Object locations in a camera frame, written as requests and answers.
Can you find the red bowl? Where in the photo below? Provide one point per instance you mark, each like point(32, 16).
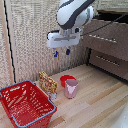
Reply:
point(66, 79)

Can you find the pink cup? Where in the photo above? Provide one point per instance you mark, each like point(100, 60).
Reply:
point(71, 89)

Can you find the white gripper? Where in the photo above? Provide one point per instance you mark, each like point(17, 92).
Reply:
point(63, 39)

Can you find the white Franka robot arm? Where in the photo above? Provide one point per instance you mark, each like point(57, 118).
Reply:
point(71, 13)

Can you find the red plastic shopping basket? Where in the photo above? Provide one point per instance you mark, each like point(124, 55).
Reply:
point(25, 105)

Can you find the brown wooden drawer cabinet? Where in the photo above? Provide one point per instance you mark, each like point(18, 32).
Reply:
point(110, 50)

